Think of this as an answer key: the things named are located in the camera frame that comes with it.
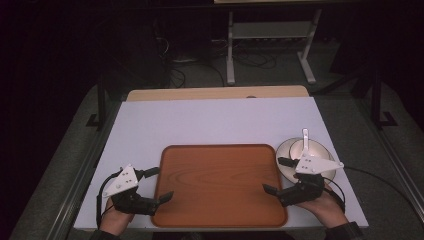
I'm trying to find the silver metal bowl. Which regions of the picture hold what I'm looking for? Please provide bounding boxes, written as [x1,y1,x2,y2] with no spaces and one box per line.
[275,136,337,185]

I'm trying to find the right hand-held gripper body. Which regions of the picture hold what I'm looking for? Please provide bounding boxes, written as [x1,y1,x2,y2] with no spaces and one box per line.
[278,151,345,208]

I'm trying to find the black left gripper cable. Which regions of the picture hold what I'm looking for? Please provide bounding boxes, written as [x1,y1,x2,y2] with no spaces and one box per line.
[95,169,123,230]

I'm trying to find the black metal stand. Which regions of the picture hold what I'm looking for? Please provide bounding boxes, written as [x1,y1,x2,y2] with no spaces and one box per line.
[370,66,399,130]
[85,75,108,130]

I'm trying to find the white spoon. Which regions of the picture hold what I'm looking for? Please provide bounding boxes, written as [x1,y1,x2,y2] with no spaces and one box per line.
[300,127,312,158]

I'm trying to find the grey metal rail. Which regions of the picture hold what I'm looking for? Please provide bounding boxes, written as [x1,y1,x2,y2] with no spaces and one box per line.
[357,99,424,216]
[49,101,122,240]

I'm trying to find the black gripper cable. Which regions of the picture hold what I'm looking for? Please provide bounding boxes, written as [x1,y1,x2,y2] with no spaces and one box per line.
[95,169,123,230]
[322,165,416,214]

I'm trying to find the brown wooden tray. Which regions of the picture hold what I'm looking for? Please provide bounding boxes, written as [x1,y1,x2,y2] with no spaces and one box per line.
[151,143,289,229]

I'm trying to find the white metal stand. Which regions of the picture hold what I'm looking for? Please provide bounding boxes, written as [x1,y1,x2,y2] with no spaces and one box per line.
[225,9,323,86]

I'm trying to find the person's left hand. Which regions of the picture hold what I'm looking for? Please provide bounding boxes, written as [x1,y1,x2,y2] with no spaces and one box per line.
[99,199,136,236]

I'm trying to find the black floor cables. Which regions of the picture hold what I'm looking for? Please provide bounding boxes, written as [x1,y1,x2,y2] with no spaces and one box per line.
[169,62,226,89]
[232,49,278,70]

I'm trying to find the person's right hand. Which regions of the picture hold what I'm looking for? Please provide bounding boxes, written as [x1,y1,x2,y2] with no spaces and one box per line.
[294,184,350,230]

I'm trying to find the white board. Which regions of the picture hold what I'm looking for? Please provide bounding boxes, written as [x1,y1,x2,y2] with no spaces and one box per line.
[73,96,370,232]

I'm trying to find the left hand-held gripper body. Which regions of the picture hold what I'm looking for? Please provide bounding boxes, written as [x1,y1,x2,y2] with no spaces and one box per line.
[102,164,160,217]

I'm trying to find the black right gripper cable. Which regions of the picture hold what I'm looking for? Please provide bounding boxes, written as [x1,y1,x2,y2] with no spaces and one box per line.
[322,165,416,214]

